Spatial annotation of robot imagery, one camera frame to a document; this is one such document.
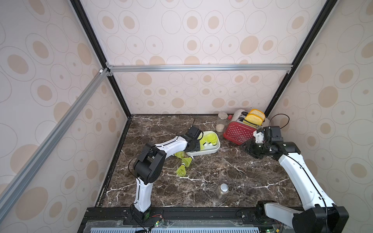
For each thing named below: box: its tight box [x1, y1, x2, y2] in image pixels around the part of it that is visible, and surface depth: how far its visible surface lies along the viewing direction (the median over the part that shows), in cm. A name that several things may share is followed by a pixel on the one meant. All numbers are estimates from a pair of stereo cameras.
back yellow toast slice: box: [248, 108, 266, 122], surface depth 92 cm
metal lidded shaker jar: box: [216, 183, 230, 200], surface depth 74 cm
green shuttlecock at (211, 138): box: [203, 133, 218, 146], surface depth 102 cm
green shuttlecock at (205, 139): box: [199, 134, 212, 150], surface depth 102 cm
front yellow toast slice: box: [244, 113, 263, 126], surface depth 90 cm
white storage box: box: [186, 131, 221, 156], surface depth 96 cm
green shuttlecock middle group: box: [181, 155, 194, 168], surface depth 94 cm
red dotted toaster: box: [223, 109, 264, 146], surface depth 95 cm
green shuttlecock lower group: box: [175, 163, 187, 178], surface depth 91 cm
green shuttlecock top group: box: [174, 150, 187, 160], surface depth 96 cm
